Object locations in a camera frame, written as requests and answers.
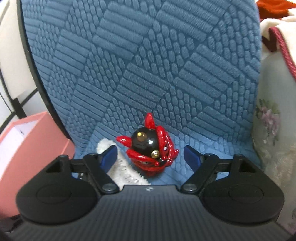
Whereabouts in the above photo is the white fluffy cloth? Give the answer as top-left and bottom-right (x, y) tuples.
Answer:
(96, 138), (150, 190)

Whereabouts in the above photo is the red black figurine toy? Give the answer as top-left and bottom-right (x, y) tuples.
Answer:
(116, 113), (179, 176)

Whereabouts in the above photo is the floral pillow with maroon piping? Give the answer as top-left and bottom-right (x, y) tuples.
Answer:
(252, 27), (295, 233)

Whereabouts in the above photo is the pink storage box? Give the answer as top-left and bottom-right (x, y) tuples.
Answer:
(1, 111), (75, 218)

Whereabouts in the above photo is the blue textured seat cushion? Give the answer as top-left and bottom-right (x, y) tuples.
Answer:
(20, 0), (263, 186)

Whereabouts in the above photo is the white furniture panel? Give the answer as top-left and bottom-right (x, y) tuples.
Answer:
(0, 1), (36, 101)

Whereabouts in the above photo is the red cloth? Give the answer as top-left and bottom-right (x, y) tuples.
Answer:
(256, 0), (295, 20)

